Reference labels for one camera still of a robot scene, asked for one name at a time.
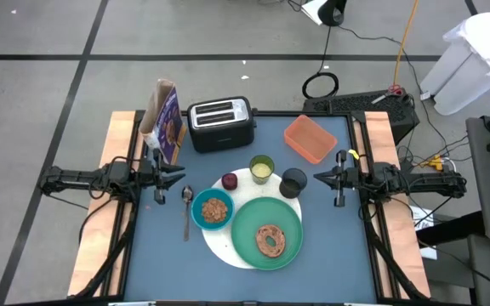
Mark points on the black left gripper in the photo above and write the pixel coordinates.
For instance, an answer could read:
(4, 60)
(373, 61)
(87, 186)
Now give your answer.
(149, 176)

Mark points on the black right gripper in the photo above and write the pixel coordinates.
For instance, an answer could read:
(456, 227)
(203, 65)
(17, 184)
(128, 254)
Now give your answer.
(351, 180)

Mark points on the purple cereal box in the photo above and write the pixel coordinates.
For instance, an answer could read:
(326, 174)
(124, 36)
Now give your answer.
(166, 123)

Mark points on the dark red apple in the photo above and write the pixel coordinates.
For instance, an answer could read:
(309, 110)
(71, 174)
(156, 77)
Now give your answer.
(229, 181)

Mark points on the brown bagel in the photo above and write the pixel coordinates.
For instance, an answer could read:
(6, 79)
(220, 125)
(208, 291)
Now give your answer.
(264, 248)

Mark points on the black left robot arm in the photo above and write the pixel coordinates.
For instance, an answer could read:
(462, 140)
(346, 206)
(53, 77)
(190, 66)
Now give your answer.
(79, 176)

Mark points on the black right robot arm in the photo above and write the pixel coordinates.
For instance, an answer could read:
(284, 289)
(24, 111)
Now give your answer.
(419, 183)

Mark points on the yellow tape tag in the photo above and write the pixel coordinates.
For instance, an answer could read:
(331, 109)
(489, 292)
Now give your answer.
(353, 154)

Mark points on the teal blue bowl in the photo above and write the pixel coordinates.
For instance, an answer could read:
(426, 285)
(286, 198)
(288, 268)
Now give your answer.
(197, 200)

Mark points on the black mesh cup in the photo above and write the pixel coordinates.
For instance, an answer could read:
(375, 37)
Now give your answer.
(292, 185)

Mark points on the orange plastic bin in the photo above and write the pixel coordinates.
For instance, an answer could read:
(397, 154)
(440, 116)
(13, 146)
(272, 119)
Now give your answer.
(311, 138)

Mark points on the brown cereal flakes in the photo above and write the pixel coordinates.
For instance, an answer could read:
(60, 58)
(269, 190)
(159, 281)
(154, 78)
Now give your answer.
(214, 210)

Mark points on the light wooden side board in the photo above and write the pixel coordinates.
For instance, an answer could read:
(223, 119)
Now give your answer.
(381, 136)
(100, 238)

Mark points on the black two-slot toaster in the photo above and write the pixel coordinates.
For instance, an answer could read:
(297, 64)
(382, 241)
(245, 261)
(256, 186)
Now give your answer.
(223, 136)

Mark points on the green glass cup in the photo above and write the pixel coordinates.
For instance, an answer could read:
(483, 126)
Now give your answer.
(261, 170)

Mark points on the black perforated computer case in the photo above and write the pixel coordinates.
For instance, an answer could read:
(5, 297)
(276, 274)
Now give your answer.
(355, 104)

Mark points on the white woven round placemat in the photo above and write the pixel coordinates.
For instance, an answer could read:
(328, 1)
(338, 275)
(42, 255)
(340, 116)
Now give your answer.
(217, 246)

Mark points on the green round plate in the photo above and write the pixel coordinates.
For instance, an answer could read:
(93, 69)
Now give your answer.
(245, 221)

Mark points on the white printed floor paper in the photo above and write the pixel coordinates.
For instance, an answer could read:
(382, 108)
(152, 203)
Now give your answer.
(423, 214)

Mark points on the yellow power plug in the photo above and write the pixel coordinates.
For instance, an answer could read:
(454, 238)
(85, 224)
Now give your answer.
(436, 162)

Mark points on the white power adapter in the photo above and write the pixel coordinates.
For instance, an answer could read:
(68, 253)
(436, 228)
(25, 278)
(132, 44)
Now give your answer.
(425, 95)

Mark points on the black rounded floor stand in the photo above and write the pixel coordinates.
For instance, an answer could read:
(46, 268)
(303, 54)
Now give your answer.
(333, 13)

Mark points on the white paper sheet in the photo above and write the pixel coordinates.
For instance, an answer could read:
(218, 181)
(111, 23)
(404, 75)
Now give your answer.
(313, 10)

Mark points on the white trash bin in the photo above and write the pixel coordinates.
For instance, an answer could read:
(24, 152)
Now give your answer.
(470, 64)

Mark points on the black table frame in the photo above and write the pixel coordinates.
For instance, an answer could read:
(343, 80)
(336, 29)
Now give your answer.
(270, 113)

